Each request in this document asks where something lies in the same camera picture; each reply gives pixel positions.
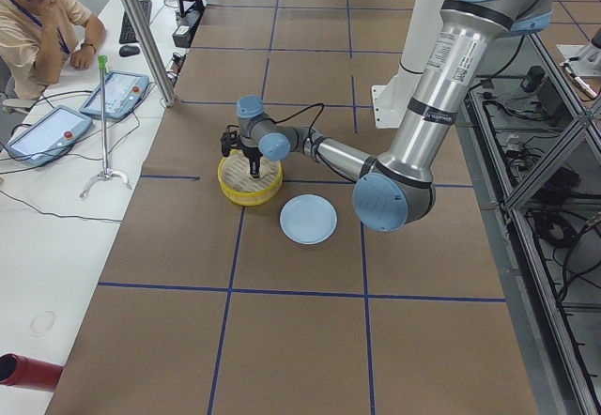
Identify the teach pendant tablet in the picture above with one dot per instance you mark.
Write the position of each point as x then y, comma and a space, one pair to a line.
123, 90
50, 137

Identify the black computer mouse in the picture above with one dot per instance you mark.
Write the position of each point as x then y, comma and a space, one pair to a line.
128, 50

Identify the red cylinder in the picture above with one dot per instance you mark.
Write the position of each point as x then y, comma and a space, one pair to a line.
27, 373

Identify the near teach pendant tablet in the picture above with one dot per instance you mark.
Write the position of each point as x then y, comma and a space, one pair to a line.
50, 137

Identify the metal stand green top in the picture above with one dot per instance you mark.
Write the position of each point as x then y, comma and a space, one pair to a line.
107, 172

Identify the aluminium frame post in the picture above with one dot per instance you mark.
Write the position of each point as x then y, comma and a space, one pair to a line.
150, 50

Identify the black power box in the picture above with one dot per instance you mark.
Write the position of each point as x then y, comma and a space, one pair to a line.
186, 28

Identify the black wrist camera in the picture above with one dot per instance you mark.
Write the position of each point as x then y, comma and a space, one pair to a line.
230, 140

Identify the aluminium frame rack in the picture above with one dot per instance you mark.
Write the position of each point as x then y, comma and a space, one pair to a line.
530, 126

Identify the seated person beige shirt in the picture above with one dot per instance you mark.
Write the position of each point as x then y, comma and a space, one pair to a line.
39, 36

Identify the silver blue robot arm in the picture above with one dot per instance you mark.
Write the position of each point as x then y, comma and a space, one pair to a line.
396, 187

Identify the yellow plastic steamer basket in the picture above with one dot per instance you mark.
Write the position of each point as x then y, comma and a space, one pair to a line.
241, 188

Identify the light blue plate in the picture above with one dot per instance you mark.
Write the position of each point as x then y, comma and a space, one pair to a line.
308, 219

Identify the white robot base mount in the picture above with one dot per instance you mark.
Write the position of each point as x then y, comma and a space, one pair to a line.
390, 101

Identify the far teach pendant tablet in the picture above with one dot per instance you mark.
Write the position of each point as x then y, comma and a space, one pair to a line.
123, 90

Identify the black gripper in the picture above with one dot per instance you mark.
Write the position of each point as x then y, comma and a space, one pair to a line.
251, 153

